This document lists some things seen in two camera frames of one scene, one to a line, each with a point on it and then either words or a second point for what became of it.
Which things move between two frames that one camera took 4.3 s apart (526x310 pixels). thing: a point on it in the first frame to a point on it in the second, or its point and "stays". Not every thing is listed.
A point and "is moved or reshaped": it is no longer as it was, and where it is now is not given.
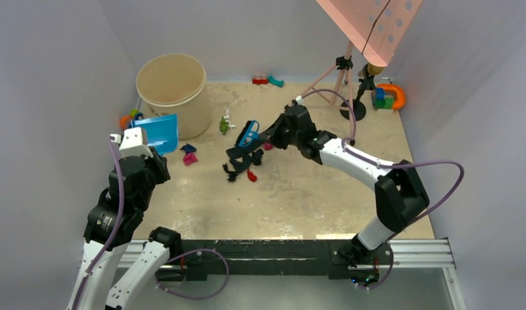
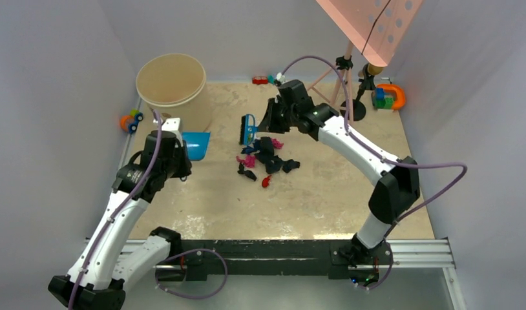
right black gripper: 272,134 to 269,124
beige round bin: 173,84 stays
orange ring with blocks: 389,97 stays
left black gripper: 159,162 to 184,170
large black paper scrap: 241,160 to 273,163
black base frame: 337,258 stays
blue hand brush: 249,135 is moved or reshaped
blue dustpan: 162,132 to 198,144
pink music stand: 376,28 stays
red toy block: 260,80 stays
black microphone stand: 368,82 stays
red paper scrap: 251,175 to 265,181
